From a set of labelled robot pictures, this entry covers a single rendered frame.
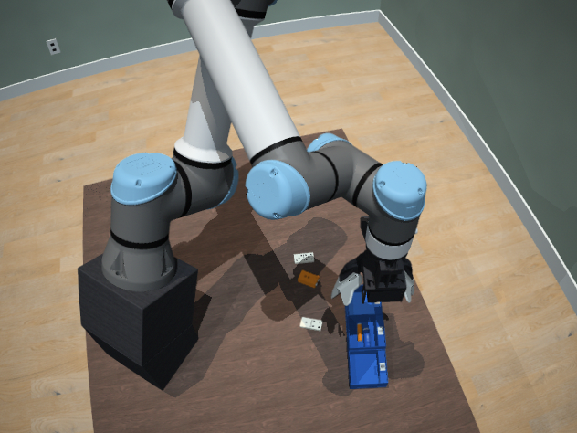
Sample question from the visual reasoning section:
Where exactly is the white domino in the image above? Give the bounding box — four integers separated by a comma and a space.
300, 317, 322, 331
294, 252, 314, 264

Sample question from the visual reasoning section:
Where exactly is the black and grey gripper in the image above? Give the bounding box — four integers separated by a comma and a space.
331, 245, 414, 306

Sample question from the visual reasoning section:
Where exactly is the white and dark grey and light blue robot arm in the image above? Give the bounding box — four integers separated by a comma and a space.
101, 0, 427, 291

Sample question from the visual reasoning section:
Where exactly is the blue rack of three bins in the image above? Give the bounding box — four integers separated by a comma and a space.
345, 285, 388, 389

